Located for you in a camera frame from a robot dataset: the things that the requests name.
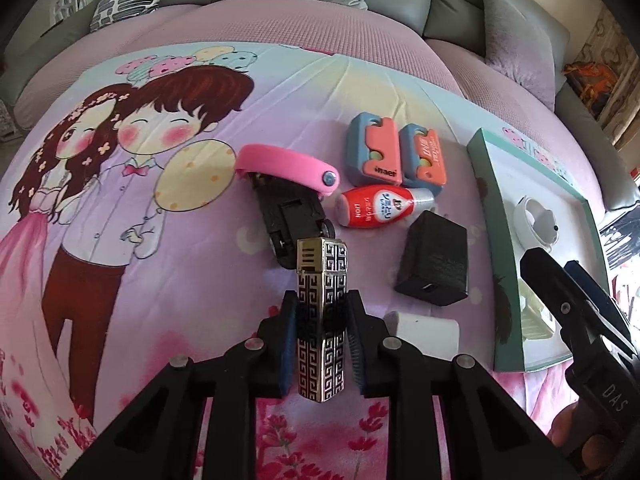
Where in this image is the white smart watch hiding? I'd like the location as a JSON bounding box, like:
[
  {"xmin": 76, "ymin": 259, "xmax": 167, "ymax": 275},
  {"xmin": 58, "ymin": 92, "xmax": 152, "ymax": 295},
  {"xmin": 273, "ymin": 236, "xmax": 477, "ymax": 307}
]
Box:
[{"xmin": 513, "ymin": 196, "xmax": 559, "ymax": 252}]

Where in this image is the white power adapter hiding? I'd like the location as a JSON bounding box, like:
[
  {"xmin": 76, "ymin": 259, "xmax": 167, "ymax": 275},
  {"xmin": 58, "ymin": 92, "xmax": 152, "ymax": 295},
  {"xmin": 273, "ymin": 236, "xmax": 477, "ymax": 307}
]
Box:
[{"xmin": 383, "ymin": 311, "xmax": 460, "ymax": 361}]

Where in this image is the black power adapter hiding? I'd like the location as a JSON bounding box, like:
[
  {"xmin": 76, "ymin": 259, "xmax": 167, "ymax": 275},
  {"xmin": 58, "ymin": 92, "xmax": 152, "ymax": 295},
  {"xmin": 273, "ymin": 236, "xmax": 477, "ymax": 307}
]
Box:
[{"xmin": 394, "ymin": 211, "xmax": 469, "ymax": 307}]

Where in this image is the coral blue holder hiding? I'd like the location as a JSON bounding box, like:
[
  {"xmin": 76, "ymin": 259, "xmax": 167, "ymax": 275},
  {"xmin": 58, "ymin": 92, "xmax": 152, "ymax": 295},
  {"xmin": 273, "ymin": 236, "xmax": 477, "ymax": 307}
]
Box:
[
  {"xmin": 345, "ymin": 112, "xmax": 402, "ymax": 186},
  {"xmin": 399, "ymin": 124, "xmax": 447, "ymax": 196}
]

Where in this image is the gold black patterned lighter box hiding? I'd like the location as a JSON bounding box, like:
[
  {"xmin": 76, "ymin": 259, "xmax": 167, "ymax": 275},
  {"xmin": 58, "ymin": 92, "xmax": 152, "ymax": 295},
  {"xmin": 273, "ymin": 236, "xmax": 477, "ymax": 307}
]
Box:
[{"xmin": 295, "ymin": 237, "xmax": 347, "ymax": 403}]

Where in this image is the red white glue bottle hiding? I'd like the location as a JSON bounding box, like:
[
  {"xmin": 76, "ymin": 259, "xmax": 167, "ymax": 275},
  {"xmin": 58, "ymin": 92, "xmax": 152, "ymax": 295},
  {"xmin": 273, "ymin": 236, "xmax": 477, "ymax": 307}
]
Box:
[{"xmin": 335, "ymin": 184, "xmax": 435, "ymax": 229}]

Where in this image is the black toy car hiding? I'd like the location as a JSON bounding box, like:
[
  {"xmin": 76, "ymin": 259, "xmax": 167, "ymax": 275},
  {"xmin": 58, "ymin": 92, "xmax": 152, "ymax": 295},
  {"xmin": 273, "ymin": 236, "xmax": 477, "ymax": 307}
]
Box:
[{"xmin": 250, "ymin": 174, "xmax": 335, "ymax": 270}]

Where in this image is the pink wristband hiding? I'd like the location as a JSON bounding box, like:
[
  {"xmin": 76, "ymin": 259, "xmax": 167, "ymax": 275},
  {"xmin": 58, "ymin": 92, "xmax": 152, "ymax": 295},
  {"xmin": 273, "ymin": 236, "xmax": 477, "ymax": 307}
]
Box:
[{"xmin": 234, "ymin": 143, "xmax": 341, "ymax": 197}]

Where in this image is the right hand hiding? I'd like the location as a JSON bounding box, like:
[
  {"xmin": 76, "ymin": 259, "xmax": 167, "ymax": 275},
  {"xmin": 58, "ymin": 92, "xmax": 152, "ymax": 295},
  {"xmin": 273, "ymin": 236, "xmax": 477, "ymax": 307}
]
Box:
[{"xmin": 548, "ymin": 402, "xmax": 639, "ymax": 479}]

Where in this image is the teal rimmed white tray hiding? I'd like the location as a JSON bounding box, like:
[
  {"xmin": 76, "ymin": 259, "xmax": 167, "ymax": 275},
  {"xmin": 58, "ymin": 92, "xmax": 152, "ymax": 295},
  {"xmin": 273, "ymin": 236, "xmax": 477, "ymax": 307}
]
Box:
[{"xmin": 466, "ymin": 128, "xmax": 610, "ymax": 372}]

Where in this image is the orange decorated bag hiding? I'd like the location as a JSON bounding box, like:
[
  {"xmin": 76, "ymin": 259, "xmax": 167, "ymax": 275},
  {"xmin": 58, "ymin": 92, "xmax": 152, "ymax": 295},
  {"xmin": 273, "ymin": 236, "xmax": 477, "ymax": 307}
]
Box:
[{"xmin": 563, "ymin": 62, "xmax": 618, "ymax": 118}]

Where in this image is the grey purple cushion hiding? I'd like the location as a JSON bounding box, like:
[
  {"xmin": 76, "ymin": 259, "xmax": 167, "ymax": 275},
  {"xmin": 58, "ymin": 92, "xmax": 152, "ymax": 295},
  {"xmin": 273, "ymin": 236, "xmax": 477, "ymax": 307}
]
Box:
[{"xmin": 483, "ymin": 0, "xmax": 570, "ymax": 112}]

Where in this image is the grey green sofa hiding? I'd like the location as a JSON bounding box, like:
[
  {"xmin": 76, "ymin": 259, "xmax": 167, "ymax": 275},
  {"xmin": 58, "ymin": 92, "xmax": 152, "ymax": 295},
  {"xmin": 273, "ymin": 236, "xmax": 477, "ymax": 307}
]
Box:
[{"xmin": 1, "ymin": 0, "xmax": 639, "ymax": 211}]

